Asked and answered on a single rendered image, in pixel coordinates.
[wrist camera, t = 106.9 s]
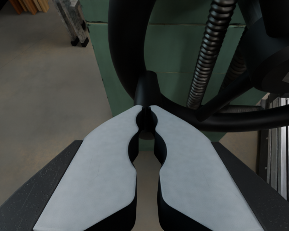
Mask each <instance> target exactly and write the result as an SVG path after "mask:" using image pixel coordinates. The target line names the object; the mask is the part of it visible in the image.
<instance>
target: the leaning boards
mask: <svg viewBox="0 0 289 231"><path fill-rule="evenodd" d="M9 1H10V3H11V4H12V6H13V7H14V9H15V10H16V12H17V13H18V15H20V14H21V13H22V11H23V10H24V11H28V10H29V11H30V12H31V13H32V14H33V15H35V14H36V12H37V10H39V11H43V12H47V11H48V9H49V5H48V1H49V0H9Z"/></svg>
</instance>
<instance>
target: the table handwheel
mask: <svg viewBox="0 0 289 231"><path fill-rule="evenodd" d="M155 2H156V0H109V9H108V42H109V50H110V54H111V59H112V63H113V66H114V68H115V71H116V73H117V76H118V78H119V80H120V82H121V84H122V86H123V87H124V89H125V90H126V92H127V93H128V94H129V96H130V97H131V98H132V99H133V100H134V98H135V92H136V87H137V84H138V79H139V74H140V73H141V72H143V71H146V66H145V59H144V44H145V35H146V30H147V26H148V22H149V19H150V15H151V12H152V10H153V7H154V5H155ZM237 3H238V6H239V8H240V11H241V13H242V16H243V18H244V21H245V23H246V26H247V28H248V31H247V32H246V33H245V35H244V36H243V38H242V41H241V44H240V51H241V54H242V57H243V60H244V63H245V66H246V69H247V70H246V71H244V72H243V73H242V74H241V75H240V76H238V77H237V78H236V79H235V80H234V81H233V82H231V83H230V84H229V85H228V86H227V87H226V88H225V89H224V90H222V91H221V92H220V93H219V94H218V95H216V96H215V97H214V98H212V99H211V100H210V101H208V102H207V103H206V104H204V105H203V106H202V107H200V108H199V109H198V110H193V109H190V108H187V107H184V106H181V105H179V104H177V103H175V102H173V101H171V100H170V99H168V98H167V97H165V96H164V95H163V94H162V93H161V99H162V104H163V109H164V110H166V111H168V112H169V113H171V114H173V115H175V116H177V117H179V118H180V119H182V120H184V121H186V122H187V123H189V124H191V125H192V126H194V127H195V128H196V129H198V130H199V131H205V132H251V131H260V130H267V129H274V128H280V127H286V126H289V104H287V105H283V106H279V107H274V108H270V109H265V110H257V111H250V112H241V113H216V112H217V111H218V110H220V109H221V108H222V107H224V106H225V105H227V104H228V103H230V102H231V101H233V100H234V99H236V98H237V97H239V96H240V95H242V94H244V93H245V92H247V91H248V90H250V89H251V88H253V87H254V88H256V89H258V90H260V91H263V92H268V93H273V94H284V93H289V0H238V2H237Z"/></svg>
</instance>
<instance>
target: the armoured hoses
mask: <svg viewBox="0 0 289 231"><path fill-rule="evenodd" d="M237 2H238V0H213V1H212V3H211V8H210V10H209V13H210V14H209V15H208V17H207V18H208V20H207V22H206V27H205V31H204V33H203V34H204V36H203V38H202V42H201V46H200V50H199V54H198V59H197V62H196V66H195V70H194V75H193V79H192V82H191V85H190V86H191V87H190V90H189V95H188V98H187V102H186V107H187V108H190V109H193V110H198V109H199V108H200V107H202V106H203V105H201V102H202V100H203V97H204V94H205V91H206V88H207V85H208V83H209V80H210V77H211V74H212V71H213V68H214V65H215V63H216V60H217V57H218V55H219V52H220V48H221V47H222V43H223V41H224V40H223V39H224V38H225V34H226V32H227V28H228V27H229V23H230V21H231V20H232V19H231V17H232V15H233V14H234V12H233V10H234V9H235V8H236V3H237ZM244 29H245V30H244V31H243V33H242V36H241V38H240V41H239V43H238V46H237V49H236V51H235V53H234V55H233V58H232V61H231V62H230V65H229V67H228V70H227V72H226V75H225V77H224V80H223V82H222V84H221V87H220V89H219V92H218V94H219V93H220V92H221V91H222V90H224V89H225V88H226V87H227V86H228V85H229V84H230V83H231V82H233V81H234V80H235V79H236V78H237V77H238V76H240V75H241V74H242V73H243V72H244V71H246V70H247V69H246V66H245V63H244V60H243V57H242V54H241V51H240V44H241V41H242V38H243V36H244V35H245V33H246V32H247V31H248V28H247V26H245V28H244ZM257 110H264V108H263V107H261V106H258V105H230V103H228V104H227V105H225V106H224V107H222V108H221V109H220V110H218V111H217V112H216V113H241V112H250V111H257Z"/></svg>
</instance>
